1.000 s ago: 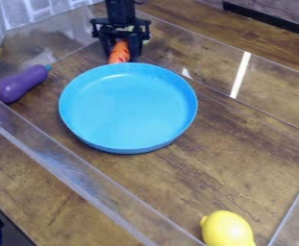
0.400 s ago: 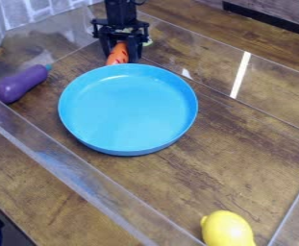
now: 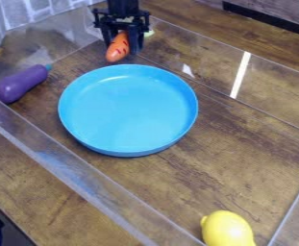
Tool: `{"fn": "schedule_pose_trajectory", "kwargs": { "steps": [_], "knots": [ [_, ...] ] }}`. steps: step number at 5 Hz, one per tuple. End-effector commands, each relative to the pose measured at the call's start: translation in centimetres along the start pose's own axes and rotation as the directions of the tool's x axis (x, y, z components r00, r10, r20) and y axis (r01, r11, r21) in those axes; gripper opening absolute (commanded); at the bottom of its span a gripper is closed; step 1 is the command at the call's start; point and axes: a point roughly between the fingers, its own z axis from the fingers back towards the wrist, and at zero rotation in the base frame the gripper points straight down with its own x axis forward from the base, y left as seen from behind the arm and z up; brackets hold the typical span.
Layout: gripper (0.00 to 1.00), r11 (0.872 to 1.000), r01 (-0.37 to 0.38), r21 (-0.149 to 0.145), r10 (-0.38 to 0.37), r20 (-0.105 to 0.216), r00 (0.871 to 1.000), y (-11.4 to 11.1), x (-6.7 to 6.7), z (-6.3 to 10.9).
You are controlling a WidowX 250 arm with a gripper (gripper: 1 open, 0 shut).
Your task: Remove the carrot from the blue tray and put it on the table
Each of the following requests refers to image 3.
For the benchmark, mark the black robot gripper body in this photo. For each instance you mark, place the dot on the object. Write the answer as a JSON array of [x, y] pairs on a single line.
[[122, 15]]

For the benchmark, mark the yellow toy lemon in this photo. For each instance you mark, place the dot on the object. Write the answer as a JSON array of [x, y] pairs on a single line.
[[227, 229]]

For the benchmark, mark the blue round plastic tray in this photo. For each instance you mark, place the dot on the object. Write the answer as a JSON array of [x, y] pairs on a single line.
[[128, 110]]

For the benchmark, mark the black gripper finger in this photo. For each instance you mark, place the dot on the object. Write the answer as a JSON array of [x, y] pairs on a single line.
[[136, 39], [109, 33]]

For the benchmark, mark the orange toy carrot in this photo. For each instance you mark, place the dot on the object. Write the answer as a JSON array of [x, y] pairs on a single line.
[[120, 48]]

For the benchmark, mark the black baseboard strip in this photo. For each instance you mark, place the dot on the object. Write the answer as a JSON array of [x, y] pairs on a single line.
[[263, 17]]

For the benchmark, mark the clear acrylic barrier panel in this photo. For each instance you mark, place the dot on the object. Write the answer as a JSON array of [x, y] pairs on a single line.
[[236, 162]]

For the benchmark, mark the purple toy eggplant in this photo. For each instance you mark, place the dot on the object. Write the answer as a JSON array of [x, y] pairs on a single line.
[[15, 85]]

